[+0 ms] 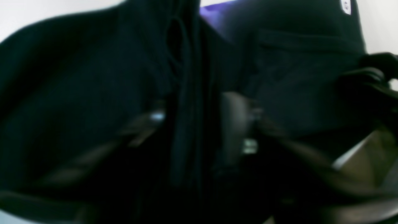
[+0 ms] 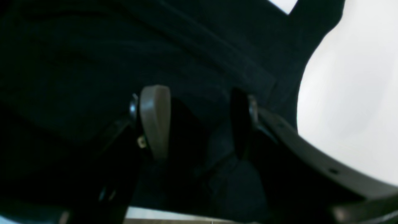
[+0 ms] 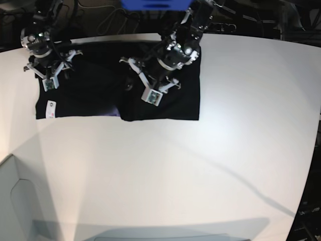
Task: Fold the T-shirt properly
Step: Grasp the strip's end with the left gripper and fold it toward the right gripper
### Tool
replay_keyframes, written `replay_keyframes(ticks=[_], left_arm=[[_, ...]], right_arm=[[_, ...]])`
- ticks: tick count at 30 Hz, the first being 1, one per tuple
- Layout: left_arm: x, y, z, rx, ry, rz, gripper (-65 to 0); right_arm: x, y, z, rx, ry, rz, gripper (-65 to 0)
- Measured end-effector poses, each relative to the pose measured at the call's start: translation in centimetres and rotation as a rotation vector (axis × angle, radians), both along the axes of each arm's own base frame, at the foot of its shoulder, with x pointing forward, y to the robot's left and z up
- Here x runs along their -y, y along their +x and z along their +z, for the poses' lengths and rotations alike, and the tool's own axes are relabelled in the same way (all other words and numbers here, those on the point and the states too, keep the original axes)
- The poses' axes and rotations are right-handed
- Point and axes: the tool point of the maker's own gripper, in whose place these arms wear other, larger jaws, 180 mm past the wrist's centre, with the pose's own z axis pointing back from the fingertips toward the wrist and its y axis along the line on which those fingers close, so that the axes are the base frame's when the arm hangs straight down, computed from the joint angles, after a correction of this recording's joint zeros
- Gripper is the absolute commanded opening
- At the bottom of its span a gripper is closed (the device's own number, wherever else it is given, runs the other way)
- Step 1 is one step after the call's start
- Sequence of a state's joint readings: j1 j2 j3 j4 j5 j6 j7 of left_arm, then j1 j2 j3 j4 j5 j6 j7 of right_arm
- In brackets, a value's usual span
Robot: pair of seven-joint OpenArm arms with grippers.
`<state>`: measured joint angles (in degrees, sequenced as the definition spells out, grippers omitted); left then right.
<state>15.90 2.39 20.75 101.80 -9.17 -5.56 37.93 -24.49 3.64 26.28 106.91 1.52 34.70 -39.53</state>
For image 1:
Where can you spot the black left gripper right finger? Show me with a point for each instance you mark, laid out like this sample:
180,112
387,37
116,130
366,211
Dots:
281,179

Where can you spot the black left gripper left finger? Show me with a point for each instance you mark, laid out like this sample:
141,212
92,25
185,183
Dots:
82,169

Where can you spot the black T-shirt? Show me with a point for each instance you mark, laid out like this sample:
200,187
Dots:
71,83

